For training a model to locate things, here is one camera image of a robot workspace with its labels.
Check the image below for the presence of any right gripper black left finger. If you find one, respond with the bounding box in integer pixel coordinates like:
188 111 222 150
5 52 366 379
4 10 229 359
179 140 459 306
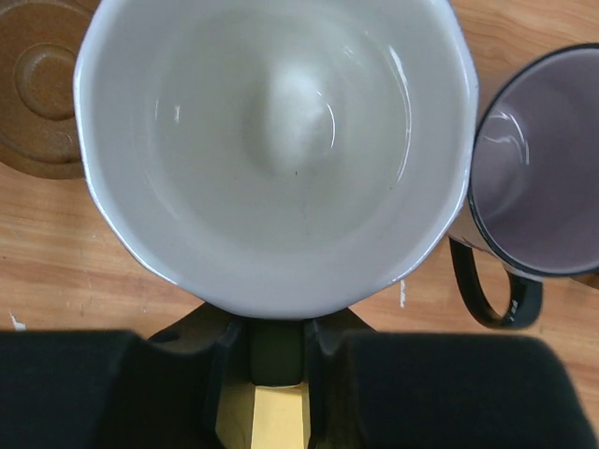
1 305 241 448

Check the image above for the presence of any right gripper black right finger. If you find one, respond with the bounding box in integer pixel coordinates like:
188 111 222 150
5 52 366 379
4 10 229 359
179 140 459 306
304 310 598 448

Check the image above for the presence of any white mug green handle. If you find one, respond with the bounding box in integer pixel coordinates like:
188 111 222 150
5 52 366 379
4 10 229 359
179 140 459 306
74 1 478 386

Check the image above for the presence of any purple translucent mug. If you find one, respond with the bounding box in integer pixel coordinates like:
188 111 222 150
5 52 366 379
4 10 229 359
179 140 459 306
448 43 598 329

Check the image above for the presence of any small woven rattan coaster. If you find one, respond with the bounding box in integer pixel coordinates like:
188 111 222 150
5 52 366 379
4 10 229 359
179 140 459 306
574 273 599 289

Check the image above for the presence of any yellow plastic tray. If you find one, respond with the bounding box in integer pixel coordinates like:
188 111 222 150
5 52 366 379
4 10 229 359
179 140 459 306
215 383 311 448

